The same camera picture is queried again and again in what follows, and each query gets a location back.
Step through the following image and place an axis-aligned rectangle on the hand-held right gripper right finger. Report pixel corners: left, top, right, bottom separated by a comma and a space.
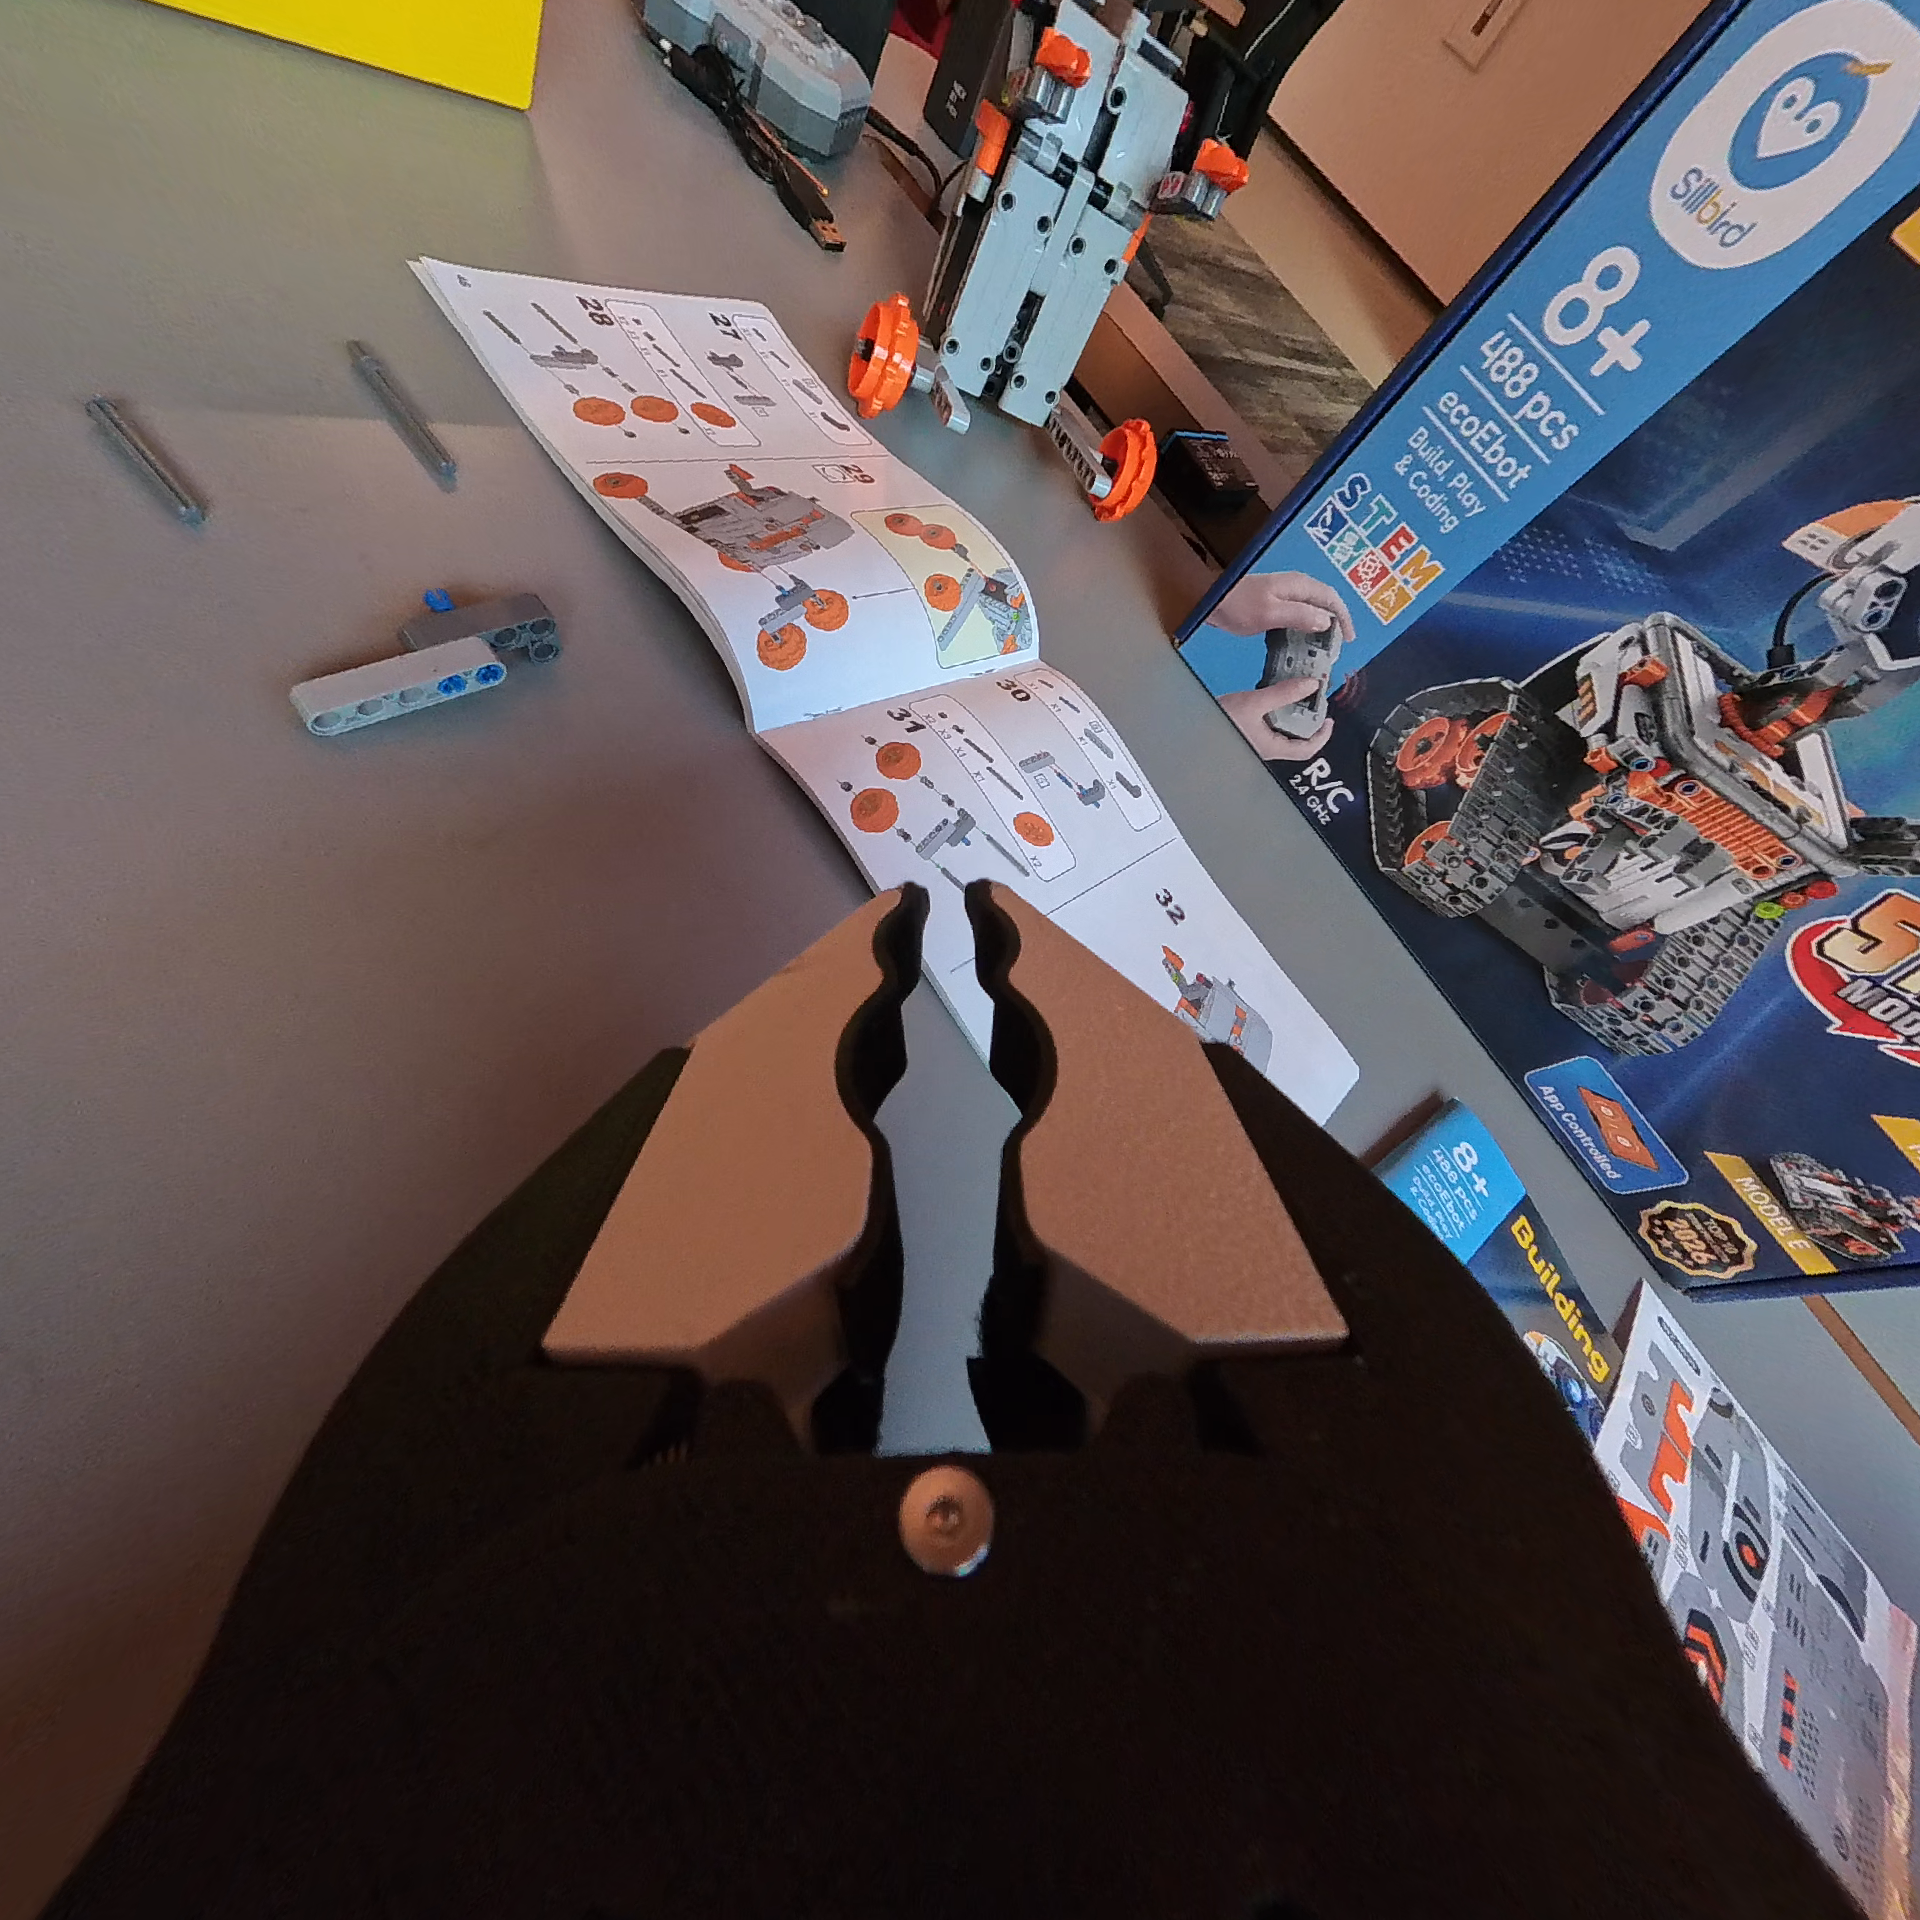
964, 880, 1352, 1418

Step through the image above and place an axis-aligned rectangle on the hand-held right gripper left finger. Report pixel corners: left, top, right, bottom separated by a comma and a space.
540, 887, 919, 1418

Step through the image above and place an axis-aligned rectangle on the grey beam with blue pin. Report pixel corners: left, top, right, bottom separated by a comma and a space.
285, 587, 565, 744

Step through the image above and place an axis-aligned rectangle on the thin dark axle piece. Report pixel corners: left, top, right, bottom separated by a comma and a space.
342, 336, 464, 494
82, 390, 215, 530

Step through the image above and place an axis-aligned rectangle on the yellow plastic bin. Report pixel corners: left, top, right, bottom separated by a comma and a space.
150, 0, 552, 116

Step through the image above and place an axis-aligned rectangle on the grey desk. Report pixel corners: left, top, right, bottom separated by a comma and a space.
0, 0, 1920, 1920

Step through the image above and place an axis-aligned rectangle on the small colourful booklet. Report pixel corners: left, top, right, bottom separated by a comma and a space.
1371, 1098, 1627, 1448

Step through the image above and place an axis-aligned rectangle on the open white instruction booklet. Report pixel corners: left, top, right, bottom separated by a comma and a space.
407, 257, 1363, 1130

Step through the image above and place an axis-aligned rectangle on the blue toy robot box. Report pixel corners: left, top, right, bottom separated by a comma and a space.
1174, 0, 1920, 1302

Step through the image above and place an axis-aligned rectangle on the white orange booklet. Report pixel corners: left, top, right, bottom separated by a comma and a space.
1595, 1283, 1920, 1920

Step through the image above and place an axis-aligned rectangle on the small black module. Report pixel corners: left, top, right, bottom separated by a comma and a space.
1152, 419, 1265, 518

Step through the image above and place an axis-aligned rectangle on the grey orange robot model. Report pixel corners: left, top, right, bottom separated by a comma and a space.
838, 0, 1254, 530

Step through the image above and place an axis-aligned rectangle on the black cable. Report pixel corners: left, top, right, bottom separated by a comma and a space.
660, 43, 852, 254

